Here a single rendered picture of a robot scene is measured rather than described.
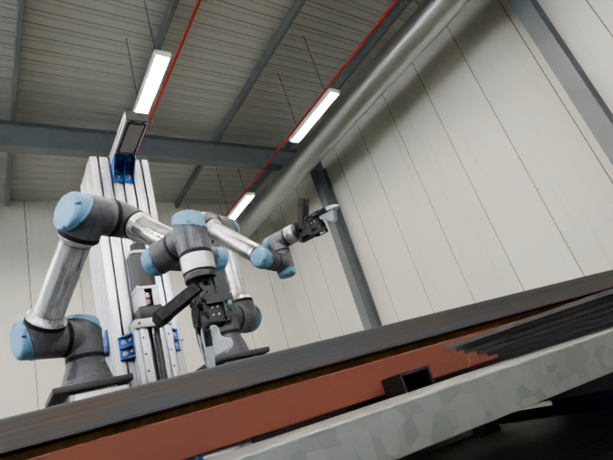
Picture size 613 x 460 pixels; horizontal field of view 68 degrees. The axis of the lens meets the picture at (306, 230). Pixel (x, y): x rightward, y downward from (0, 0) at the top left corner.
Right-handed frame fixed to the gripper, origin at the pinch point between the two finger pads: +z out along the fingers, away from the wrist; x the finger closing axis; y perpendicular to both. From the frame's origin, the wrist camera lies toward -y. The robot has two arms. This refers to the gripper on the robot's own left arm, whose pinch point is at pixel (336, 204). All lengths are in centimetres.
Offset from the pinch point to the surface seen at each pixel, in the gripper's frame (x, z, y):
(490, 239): -729, -7, -23
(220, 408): 116, 17, 51
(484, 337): 99, 46, 54
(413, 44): -582, 32, -360
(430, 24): -563, 68, -364
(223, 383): 114, 17, 48
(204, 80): -521, -337, -508
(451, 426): 130, 47, 56
